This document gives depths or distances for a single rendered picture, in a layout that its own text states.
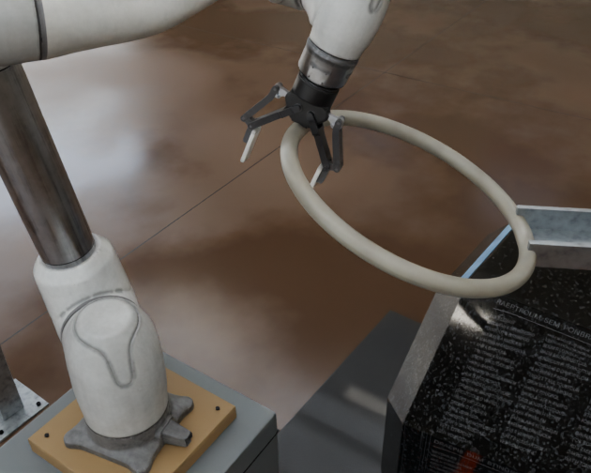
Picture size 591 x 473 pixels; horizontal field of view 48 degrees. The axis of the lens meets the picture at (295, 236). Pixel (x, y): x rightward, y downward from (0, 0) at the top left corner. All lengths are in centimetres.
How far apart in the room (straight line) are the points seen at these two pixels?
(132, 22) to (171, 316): 197
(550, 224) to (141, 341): 77
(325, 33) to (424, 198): 246
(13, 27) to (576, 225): 100
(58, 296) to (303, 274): 179
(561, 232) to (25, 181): 95
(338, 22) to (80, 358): 67
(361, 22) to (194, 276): 206
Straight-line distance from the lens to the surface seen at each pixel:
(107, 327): 115
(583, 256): 125
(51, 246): 124
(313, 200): 102
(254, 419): 137
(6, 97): 111
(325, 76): 111
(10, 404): 257
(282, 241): 314
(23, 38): 91
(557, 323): 155
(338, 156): 118
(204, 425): 133
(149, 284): 297
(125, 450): 129
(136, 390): 118
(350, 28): 107
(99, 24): 93
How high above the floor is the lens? 186
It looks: 36 degrees down
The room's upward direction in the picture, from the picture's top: 1 degrees counter-clockwise
